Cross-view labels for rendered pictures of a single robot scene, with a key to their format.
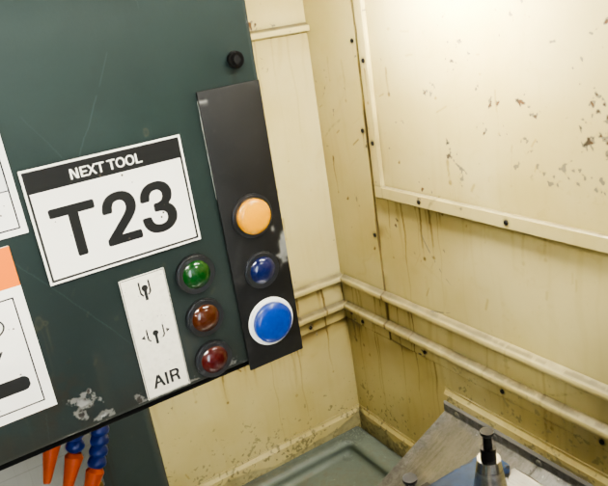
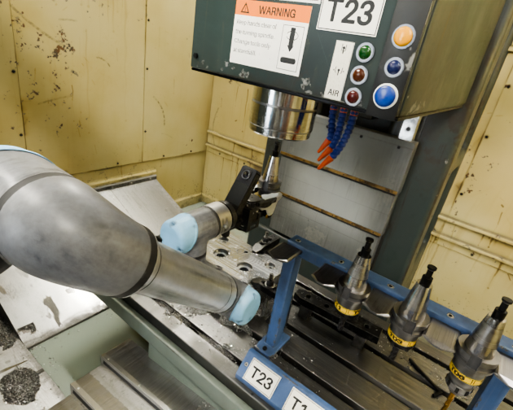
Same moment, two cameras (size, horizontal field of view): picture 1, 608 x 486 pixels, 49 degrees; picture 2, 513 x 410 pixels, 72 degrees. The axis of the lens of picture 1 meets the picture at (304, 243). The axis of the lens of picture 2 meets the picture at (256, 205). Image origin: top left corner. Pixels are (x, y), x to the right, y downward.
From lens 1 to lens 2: 0.42 m
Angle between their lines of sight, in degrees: 58
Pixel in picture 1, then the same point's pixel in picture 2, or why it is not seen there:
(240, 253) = (388, 53)
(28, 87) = not seen: outside the picture
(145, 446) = (409, 241)
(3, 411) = (284, 67)
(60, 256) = (324, 18)
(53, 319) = (311, 43)
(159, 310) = (344, 60)
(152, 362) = (331, 81)
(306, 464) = not seen: hidden behind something
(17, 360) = (295, 51)
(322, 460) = not seen: outside the picture
